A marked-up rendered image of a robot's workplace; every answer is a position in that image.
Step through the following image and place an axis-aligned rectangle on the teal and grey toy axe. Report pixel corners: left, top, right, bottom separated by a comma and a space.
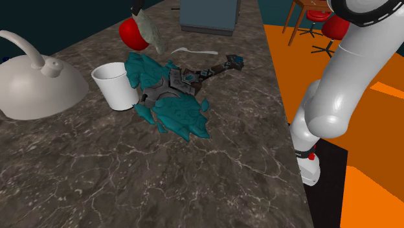
124, 52, 245, 143

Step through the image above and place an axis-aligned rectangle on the white spoon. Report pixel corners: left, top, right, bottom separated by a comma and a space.
170, 47, 219, 56

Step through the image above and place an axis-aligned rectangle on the white cup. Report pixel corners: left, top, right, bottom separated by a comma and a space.
91, 62, 140, 111

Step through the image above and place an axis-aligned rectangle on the blue-grey box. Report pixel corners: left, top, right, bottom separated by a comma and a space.
179, 0, 241, 37

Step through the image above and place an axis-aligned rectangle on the red bowl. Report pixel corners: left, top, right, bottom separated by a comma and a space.
118, 17, 151, 52

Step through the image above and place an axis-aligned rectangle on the brown wooden table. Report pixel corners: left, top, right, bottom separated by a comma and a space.
282, 0, 333, 47

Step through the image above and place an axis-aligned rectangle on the red stool with black foot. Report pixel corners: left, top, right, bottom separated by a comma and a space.
298, 9, 332, 39
311, 14, 351, 58

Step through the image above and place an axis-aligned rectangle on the black robot stand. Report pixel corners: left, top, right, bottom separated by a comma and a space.
303, 138, 348, 228

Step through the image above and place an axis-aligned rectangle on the pale grey dome kettle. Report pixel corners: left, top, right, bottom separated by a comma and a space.
0, 30, 90, 121

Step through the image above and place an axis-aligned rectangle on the grey knife with black handle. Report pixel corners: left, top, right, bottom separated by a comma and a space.
130, 0, 170, 56

